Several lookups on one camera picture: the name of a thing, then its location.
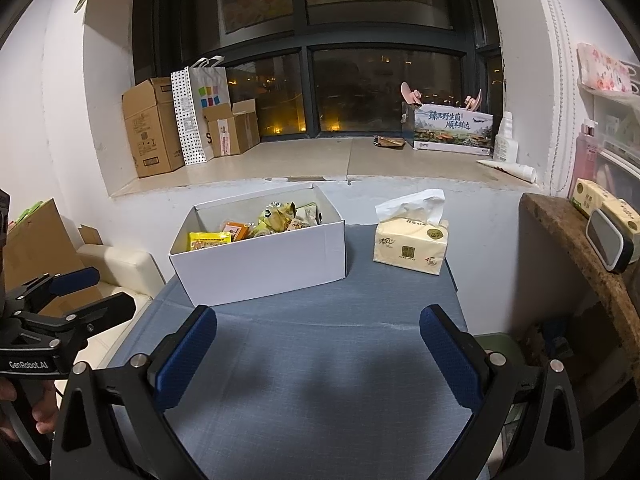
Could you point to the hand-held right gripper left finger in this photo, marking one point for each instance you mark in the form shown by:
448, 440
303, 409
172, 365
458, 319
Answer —
187, 355

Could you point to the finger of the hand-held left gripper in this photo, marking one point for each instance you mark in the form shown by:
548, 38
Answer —
75, 281
105, 310

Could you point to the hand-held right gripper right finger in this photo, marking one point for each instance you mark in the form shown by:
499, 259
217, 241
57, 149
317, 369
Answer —
450, 355

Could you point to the white cardboard box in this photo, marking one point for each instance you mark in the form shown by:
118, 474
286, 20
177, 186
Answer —
260, 270

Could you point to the bright yellow snack packet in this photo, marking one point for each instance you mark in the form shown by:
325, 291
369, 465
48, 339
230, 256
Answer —
210, 241

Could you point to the orange cracker packet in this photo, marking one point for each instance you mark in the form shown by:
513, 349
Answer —
236, 231

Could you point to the dark yellow snack packet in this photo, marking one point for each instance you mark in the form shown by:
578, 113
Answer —
272, 217

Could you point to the person's left hand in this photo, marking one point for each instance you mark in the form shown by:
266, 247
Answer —
45, 417

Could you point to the cream cushioned seat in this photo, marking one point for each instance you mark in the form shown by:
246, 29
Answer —
120, 265

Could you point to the flat brown cardboard sheets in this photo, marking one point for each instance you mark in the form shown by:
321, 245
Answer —
40, 245

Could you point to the green stool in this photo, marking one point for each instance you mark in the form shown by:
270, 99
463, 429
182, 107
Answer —
500, 347

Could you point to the green paper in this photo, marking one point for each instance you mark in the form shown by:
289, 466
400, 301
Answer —
30, 211

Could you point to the blue-grey table cover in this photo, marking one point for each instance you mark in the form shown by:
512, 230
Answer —
310, 360

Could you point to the wooden side shelf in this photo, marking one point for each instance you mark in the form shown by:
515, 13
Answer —
565, 240

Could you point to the tall brown cardboard box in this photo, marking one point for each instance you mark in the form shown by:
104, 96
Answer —
150, 130

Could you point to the white framed device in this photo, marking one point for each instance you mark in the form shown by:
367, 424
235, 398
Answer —
607, 242

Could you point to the white tube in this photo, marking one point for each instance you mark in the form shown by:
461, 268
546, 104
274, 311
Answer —
507, 170

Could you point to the white dotted paper bag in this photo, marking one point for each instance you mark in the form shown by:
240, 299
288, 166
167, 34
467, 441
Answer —
195, 110

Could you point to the open brown cardboard box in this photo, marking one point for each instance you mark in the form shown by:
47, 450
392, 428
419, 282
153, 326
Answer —
235, 132

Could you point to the white bottle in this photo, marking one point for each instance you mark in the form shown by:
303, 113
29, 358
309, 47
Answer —
506, 142

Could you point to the brown wrapper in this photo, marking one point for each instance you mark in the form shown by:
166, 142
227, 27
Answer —
389, 143

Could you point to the landscape printed carton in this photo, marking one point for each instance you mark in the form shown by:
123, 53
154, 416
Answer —
452, 130

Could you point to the pink bottle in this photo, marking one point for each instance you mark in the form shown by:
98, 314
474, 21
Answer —
582, 160

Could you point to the pink plastic object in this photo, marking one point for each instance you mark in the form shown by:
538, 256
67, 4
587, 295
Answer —
411, 94
473, 100

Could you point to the dark window frame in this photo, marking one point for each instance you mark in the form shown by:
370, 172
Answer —
300, 35

